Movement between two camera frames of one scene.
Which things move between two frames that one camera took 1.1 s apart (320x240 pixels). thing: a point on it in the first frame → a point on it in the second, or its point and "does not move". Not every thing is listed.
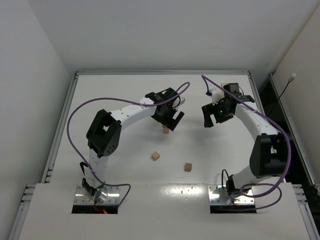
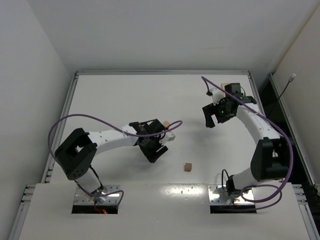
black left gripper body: [169, 120] → [152, 148]
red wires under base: [100, 211] does not move
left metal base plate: [82, 196] does not move
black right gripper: [213, 111] does not move
